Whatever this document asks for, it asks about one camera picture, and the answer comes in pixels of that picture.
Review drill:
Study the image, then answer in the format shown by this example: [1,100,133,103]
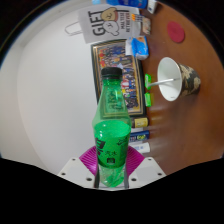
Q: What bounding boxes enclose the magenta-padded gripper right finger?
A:
[123,145,167,190]

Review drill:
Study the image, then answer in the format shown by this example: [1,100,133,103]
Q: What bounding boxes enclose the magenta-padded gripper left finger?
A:
[57,146,101,190]

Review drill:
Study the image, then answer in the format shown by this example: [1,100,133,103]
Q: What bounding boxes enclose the green plastic drink bottle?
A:
[91,67,132,188]

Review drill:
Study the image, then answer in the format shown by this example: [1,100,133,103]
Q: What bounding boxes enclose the white tube with blue cap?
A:
[131,141,152,154]

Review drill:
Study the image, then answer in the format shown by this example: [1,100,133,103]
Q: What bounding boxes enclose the dark blue pump bottle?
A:
[129,129,151,143]

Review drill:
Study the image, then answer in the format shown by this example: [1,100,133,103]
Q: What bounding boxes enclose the amber pump bottle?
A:
[131,117,149,129]

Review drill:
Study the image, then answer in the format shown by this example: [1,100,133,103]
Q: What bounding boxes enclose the small green packet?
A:
[144,73,153,90]
[144,92,153,108]

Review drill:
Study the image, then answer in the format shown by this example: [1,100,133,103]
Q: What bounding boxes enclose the white stirring stick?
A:
[146,78,175,88]

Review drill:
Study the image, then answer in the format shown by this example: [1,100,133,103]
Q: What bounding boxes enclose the floral patterned paper cup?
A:
[157,56,202,102]

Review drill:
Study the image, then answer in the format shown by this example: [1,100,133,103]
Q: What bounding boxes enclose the framed group photo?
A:
[90,38,148,117]

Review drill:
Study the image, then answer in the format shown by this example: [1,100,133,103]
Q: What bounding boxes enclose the blue tissue pack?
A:
[125,35,150,60]

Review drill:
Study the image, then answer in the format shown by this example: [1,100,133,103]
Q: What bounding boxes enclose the flat round red coaster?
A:
[166,20,186,44]

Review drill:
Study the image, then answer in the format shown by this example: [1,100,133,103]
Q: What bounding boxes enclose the small floral patterned case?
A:
[141,17,153,36]

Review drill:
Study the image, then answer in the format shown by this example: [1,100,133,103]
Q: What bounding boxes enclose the white paper gift bag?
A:
[64,3,141,44]

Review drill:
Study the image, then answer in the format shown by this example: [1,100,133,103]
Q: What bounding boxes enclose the colourful puzzle cube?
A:
[131,13,145,24]

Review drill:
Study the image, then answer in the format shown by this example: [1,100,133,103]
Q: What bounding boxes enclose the white remote control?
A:
[147,0,158,14]

